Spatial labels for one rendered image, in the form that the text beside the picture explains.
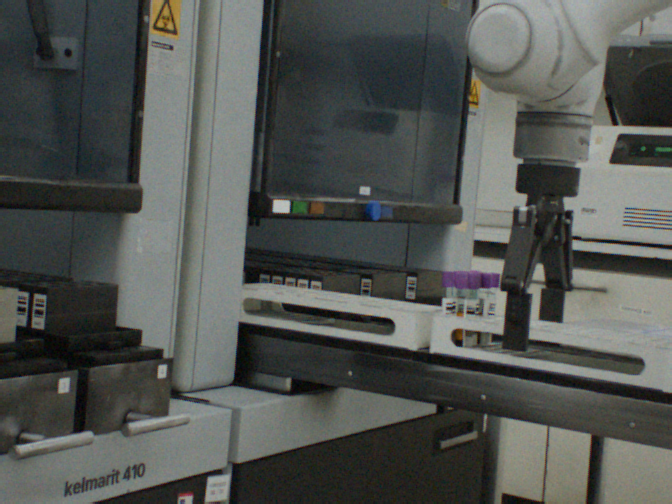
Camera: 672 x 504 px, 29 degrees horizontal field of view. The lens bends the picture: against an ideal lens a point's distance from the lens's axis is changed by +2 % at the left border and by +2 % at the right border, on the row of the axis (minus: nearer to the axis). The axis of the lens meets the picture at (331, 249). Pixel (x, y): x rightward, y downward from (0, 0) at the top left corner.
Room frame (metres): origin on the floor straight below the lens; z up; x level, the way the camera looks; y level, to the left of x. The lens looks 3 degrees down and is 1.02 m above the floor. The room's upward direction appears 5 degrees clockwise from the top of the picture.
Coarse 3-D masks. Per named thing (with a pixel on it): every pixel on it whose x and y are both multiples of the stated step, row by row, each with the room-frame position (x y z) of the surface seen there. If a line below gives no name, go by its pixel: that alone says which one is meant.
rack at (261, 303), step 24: (264, 288) 1.72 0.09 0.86; (288, 288) 1.75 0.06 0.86; (240, 312) 1.71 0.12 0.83; (264, 312) 1.76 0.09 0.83; (288, 312) 1.78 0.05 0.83; (360, 312) 1.62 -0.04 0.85; (384, 312) 1.60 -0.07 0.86; (408, 312) 1.58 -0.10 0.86; (432, 312) 1.61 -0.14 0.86; (360, 336) 1.61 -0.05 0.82; (384, 336) 1.60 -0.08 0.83; (408, 336) 1.58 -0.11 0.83
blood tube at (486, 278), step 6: (486, 276) 1.59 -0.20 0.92; (486, 282) 1.59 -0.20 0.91; (480, 288) 1.60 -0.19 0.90; (486, 288) 1.59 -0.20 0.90; (480, 294) 1.60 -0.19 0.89; (486, 294) 1.60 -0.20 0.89; (480, 300) 1.60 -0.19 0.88; (486, 300) 1.60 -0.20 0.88; (480, 306) 1.60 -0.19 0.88; (486, 306) 1.60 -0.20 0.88; (480, 312) 1.60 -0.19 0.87; (486, 312) 1.60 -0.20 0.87; (480, 336) 1.60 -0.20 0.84; (480, 342) 1.60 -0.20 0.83
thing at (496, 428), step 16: (576, 320) 2.13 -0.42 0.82; (592, 320) 2.16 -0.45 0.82; (608, 320) 2.18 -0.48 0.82; (624, 320) 2.22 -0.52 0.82; (496, 336) 1.86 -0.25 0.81; (656, 336) 1.98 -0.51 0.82; (560, 352) 1.80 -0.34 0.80; (576, 352) 1.79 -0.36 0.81; (592, 352) 1.78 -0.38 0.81; (608, 352) 1.77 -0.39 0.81; (496, 416) 1.86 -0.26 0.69; (496, 432) 1.86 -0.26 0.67; (496, 448) 1.85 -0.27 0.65; (592, 448) 2.22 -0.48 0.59; (496, 464) 1.85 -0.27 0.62; (592, 464) 2.21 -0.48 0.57; (496, 480) 1.85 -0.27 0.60; (592, 480) 2.21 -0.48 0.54; (496, 496) 1.86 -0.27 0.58; (592, 496) 2.21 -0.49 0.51
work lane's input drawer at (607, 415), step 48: (240, 336) 1.69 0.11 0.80; (288, 336) 1.66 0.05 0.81; (336, 384) 1.61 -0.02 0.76; (384, 384) 1.57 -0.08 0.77; (432, 384) 1.54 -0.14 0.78; (480, 384) 1.51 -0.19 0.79; (528, 384) 1.48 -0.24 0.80; (576, 384) 1.46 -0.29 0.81; (624, 384) 1.43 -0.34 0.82; (624, 432) 1.42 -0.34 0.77
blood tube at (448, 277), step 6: (444, 276) 1.56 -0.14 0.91; (450, 276) 1.56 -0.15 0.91; (444, 282) 1.56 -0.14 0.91; (450, 282) 1.56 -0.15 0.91; (444, 288) 1.56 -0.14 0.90; (450, 288) 1.56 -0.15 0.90; (444, 294) 1.56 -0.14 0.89; (450, 294) 1.56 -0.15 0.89; (444, 300) 1.56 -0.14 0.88; (450, 300) 1.56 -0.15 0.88; (444, 306) 1.56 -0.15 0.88; (450, 306) 1.56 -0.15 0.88; (444, 312) 1.56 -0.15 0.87; (450, 312) 1.56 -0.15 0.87
